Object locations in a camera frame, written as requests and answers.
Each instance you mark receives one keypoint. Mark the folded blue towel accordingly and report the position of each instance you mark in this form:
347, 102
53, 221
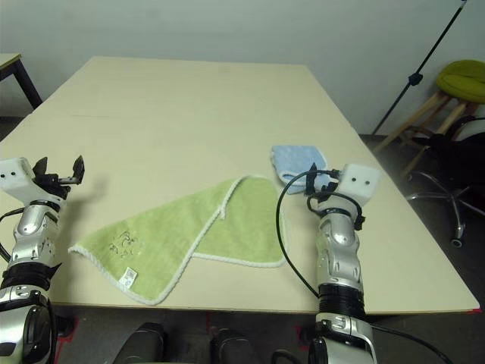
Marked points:
295, 159

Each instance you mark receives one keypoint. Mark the white rounded plastic object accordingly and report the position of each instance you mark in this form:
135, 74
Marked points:
473, 130

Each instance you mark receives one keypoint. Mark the black tripod stand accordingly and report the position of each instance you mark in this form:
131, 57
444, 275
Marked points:
415, 79

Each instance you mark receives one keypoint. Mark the wooden stool green cushion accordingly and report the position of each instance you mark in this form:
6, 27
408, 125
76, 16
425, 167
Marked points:
462, 76

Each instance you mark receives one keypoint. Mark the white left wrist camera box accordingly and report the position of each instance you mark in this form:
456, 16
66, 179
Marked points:
15, 178

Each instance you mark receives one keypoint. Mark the dark robot left foot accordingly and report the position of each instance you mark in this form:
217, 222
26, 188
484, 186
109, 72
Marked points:
144, 345

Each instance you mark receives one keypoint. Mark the beige side table black frame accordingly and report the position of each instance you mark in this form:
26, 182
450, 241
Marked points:
9, 60

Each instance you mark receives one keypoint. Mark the dark robot foot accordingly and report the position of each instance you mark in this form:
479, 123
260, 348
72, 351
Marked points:
144, 345
233, 349

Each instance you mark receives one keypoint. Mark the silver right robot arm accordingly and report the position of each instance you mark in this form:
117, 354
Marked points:
341, 246

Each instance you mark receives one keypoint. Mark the black office chair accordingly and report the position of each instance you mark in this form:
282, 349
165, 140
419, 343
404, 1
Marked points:
454, 159

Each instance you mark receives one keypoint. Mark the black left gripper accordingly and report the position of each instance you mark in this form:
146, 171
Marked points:
53, 184

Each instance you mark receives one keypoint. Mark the green towel with white trim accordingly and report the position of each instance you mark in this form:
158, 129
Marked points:
159, 235

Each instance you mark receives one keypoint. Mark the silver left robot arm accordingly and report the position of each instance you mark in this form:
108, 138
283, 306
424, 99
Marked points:
34, 227

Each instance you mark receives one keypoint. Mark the black table base bar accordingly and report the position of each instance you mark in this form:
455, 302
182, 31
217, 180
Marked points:
64, 326

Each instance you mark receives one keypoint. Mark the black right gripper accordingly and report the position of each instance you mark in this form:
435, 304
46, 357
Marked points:
326, 186

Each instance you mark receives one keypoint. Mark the dark robot right foot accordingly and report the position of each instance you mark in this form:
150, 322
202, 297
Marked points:
233, 349

